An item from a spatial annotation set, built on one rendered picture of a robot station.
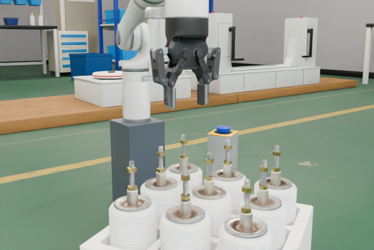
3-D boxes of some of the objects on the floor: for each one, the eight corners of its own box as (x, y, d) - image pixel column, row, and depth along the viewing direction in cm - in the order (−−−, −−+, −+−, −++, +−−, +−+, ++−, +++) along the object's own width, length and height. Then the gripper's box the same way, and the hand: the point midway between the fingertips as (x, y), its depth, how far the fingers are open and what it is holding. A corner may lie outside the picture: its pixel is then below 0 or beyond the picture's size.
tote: (69, 79, 551) (68, 53, 544) (96, 78, 578) (94, 52, 571) (86, 82, 514) (85, 54, 507) (113, 80, 541) (112, 53, 534)
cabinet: (49, 73, 643) (46, 31, 630) (76, 72, 670) (74, 31, 658) (60, 76, 598) (58, 30, 585) (90, 74, 625) (88, 30, 613)
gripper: (161, 11, 60) (162, 114, 62) (234, 14, 68) (232, 104, 71) (137, 14, 66) (139, 107, 68) (207, 16, 74) (206, 99, 77)
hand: (186, 99), depth 70 cm, fingers open, 6 cm apart
